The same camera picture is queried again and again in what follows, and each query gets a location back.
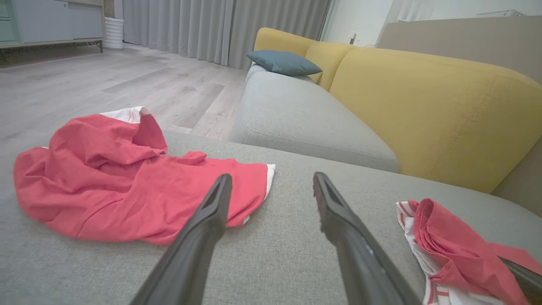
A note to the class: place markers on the yellow sofa back cushion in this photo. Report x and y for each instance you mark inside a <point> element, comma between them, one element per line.
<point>330,59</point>
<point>444,118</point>
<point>279,41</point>

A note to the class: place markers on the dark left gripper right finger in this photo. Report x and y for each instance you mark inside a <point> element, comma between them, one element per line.
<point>360,262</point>

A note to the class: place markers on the red basketball jersey number 23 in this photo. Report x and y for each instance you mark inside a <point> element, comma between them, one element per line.
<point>453,250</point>

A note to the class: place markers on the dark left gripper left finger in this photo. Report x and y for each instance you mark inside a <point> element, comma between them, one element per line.
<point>190,254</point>

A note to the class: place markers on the white wall socket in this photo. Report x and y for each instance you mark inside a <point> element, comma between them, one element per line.
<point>353,37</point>

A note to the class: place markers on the white ribbed bin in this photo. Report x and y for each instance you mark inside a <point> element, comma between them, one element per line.
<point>113,34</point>

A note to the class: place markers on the grey pleated curtain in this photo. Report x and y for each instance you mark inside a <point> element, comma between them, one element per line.
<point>211,25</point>

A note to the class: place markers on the beige partition panel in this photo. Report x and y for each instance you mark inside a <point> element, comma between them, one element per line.
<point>465,38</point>

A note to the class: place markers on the red shorts with white trim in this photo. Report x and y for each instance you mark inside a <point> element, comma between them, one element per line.
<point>118,186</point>

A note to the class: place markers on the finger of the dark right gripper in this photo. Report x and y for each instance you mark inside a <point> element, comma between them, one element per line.
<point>529,281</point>

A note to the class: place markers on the grey sofa chaise cushion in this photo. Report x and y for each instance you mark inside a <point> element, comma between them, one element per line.
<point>288,271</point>

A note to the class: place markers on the grey sofa seat cushion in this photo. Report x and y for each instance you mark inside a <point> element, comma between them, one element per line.
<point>296,118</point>

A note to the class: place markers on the blue throw pillow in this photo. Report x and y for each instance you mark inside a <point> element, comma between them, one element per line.
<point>283,62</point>

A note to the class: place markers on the light grey low cabinet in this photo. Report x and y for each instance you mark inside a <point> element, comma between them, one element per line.
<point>51,21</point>

